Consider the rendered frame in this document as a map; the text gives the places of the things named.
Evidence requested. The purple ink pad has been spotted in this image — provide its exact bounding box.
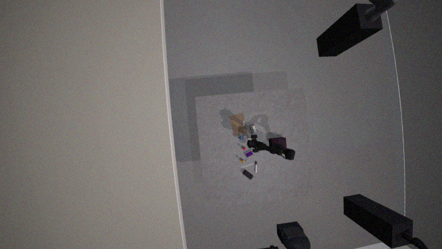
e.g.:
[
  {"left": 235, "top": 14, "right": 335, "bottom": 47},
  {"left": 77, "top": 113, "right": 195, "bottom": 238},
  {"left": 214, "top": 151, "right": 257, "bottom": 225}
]
[{"left": 245, "top": 150, "right": 254, "bottom": 158}]

